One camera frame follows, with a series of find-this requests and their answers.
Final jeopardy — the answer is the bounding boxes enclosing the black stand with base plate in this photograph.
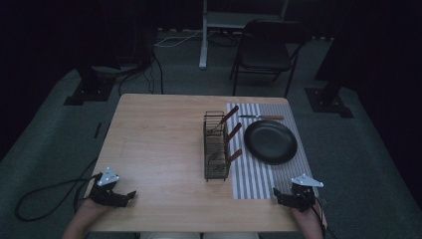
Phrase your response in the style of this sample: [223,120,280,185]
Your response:
[63,64,117,107]
[304,66,354,120]

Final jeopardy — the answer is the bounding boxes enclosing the person's right hand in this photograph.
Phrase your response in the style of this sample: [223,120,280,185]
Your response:
[292,202,321,225]

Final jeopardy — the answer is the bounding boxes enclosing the wooden-handled utensil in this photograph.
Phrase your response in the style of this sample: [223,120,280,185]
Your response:
[224,121,244,144]
[227,148,244,164]

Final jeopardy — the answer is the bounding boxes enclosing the black wire cutlery rack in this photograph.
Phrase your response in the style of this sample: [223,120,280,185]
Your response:
[202,110,232,183]

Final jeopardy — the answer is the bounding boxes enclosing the person's left hand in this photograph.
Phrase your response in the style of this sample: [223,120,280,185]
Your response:
[77,196,103,217]

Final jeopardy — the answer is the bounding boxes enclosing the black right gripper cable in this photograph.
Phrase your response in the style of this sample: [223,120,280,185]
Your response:
[311,196,333,239]

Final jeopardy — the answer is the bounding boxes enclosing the black floor cables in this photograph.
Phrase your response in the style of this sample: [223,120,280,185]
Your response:
[116,49,165,98]

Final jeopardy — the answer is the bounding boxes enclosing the striped grey white placemat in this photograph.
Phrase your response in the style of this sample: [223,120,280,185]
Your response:
[226,102,319,200]

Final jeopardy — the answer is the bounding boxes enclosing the white metal desk frame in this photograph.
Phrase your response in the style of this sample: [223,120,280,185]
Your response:
[198,0,291,71]

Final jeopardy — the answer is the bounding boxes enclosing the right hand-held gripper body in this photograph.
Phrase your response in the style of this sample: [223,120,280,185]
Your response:
[291,173,324,213]

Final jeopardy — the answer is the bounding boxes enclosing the wooden-handled knife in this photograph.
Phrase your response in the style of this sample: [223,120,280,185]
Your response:
[237,114,286,120]

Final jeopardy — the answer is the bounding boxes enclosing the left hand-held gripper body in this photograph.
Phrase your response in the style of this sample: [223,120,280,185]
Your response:
[88,166,120,207]

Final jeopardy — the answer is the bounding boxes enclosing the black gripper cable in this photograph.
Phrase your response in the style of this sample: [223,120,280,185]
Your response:
[14,157,103,223]
[311,196,333,239]

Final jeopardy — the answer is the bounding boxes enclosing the wooden-handled fork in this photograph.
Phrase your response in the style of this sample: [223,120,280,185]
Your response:
[208,105,240,134]

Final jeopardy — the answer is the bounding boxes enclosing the white floor cable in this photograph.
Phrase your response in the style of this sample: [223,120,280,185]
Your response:
[153,29,204,49]

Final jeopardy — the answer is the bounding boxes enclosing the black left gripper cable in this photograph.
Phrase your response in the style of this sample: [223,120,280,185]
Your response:
[14,157,103,223]

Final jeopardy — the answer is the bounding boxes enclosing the black round plate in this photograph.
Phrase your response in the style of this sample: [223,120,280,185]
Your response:
[243,119,299,166]

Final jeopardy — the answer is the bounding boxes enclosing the black folding chair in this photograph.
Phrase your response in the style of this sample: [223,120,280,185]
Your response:
[229,18,312,100]

